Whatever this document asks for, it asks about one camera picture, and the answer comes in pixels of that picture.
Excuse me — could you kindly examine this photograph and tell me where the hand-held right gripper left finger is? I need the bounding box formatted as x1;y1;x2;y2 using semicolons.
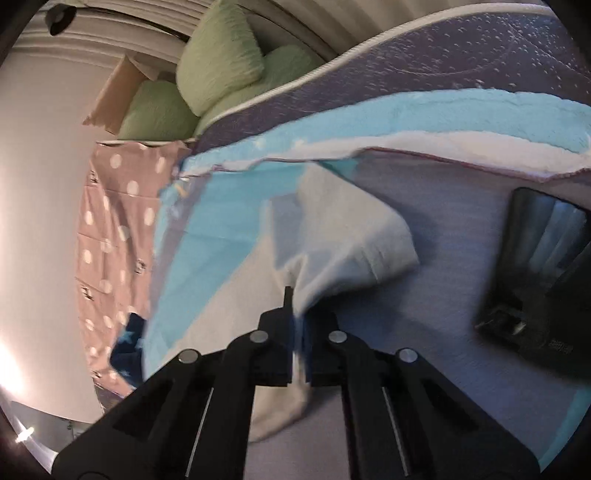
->
51;286;294;480

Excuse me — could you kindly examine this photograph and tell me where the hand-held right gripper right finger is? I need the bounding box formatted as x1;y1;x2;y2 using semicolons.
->
304;310;541;480

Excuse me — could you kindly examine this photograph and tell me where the white small garment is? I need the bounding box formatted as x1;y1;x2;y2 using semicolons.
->
252;164;422;444

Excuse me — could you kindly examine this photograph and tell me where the turquoise and lavender patchwork quilt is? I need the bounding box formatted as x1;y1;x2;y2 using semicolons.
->
141;154;591;480

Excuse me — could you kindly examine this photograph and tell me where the navy star print cloth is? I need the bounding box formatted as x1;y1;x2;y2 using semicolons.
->
108;311;153;388

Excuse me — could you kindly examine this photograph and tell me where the pink polka dot fabric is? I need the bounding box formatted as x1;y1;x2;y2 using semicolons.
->
74;138;192;402

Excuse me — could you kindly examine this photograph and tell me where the black device with glossy screen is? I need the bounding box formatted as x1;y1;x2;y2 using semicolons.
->
475;187;591;384

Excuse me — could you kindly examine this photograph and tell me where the fluffy turquoise and white blanket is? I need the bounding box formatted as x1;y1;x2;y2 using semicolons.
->
178;88;591;181

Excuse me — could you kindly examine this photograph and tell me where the green pillow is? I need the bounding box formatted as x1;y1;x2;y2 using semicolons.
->
117;80;199;141
175;0;266;118
194;44;326;137

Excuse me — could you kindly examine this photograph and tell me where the cardboard box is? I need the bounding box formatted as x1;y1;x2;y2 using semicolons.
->
82;53;178;139

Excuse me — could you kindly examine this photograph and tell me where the purple mattress with white piping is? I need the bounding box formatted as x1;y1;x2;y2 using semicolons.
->
191;9;591;153

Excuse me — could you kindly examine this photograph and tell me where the white ribbed curtain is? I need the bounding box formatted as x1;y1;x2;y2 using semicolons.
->
14;0;352;88

